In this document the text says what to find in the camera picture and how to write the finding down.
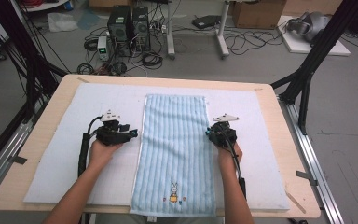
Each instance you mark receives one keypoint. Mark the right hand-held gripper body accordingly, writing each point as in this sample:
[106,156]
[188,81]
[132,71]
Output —
[223,135]

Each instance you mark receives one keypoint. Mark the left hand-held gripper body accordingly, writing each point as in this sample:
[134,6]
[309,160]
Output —
[112,137]

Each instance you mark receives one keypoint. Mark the blue striped towel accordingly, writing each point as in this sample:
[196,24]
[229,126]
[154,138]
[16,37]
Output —
[174,140]

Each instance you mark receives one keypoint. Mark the person's left hand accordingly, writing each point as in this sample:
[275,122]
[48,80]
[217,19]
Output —
[101,154]

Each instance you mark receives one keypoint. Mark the person's right hand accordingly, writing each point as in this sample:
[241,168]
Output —
[228,158]

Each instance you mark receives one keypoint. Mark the white grid mat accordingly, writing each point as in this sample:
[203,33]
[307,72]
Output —
[74,102]

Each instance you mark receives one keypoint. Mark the white bench power supply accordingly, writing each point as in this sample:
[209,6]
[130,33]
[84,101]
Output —
[103,48]

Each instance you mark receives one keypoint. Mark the white desk leg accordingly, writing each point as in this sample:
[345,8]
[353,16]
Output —
[222,34]
[170,31]

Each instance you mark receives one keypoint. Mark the grey tape strip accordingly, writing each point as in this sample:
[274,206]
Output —
[306,176]

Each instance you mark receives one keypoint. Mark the black tape strip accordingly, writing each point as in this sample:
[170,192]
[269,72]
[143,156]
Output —
[18,160]

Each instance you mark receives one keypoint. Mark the large black computer tower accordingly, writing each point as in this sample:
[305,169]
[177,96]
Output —
[119,29]

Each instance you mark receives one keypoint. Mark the thin wooden stick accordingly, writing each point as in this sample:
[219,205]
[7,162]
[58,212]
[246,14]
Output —
[296,202]

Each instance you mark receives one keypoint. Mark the narrow black computer tower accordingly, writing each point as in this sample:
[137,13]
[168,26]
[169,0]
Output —
[141,28]

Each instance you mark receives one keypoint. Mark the black flat device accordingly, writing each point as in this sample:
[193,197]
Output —
[205,21]

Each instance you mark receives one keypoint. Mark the white floor board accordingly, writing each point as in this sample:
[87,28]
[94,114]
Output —
[298,45]

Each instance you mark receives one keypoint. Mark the brown cardboard box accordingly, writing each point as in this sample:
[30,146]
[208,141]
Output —
[258,14]

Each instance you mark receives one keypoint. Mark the clear plastic bag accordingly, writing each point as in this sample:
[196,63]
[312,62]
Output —
[62,22]

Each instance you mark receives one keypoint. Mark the grey helmet-shaped device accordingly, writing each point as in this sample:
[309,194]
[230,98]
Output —
[312,25]

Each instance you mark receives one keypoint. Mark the aluminium rail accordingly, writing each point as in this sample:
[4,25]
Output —
[9,146]
[315,161]

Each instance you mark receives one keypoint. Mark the black metal frame stand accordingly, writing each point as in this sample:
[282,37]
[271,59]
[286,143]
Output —
[31,62]
[318,53]

